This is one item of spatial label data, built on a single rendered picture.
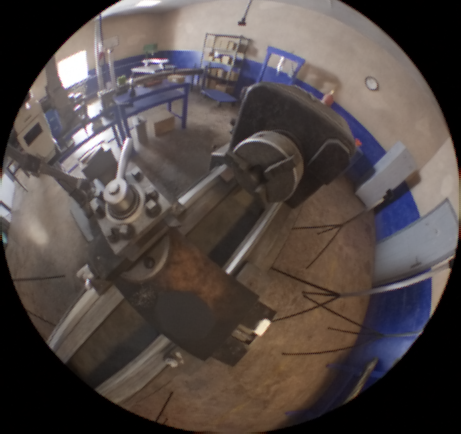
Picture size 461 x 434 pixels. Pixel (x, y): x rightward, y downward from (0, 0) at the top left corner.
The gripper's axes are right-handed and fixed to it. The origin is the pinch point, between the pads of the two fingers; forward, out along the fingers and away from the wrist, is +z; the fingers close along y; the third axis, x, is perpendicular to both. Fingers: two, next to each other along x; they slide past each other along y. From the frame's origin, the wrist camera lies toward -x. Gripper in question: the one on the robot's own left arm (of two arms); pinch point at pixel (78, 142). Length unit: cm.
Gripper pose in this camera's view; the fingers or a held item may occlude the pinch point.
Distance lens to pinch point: 71.1
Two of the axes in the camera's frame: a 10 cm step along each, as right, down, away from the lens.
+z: 2.3, 6.8, 6.9
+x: -8.5, -2.1, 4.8
